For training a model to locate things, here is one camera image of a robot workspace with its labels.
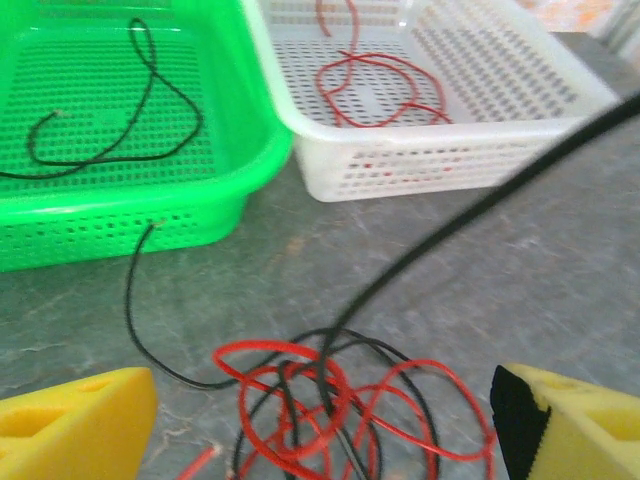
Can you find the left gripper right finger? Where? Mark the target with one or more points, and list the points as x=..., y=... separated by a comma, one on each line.
x=575, y=435

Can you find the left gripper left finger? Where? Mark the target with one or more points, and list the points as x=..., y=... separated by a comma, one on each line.
x=70, y=430

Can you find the green plastic basket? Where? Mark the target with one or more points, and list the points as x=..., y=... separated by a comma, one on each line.
x=235, y=150

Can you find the white plastic basket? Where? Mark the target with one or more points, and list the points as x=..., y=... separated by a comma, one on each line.
x=500, y=100

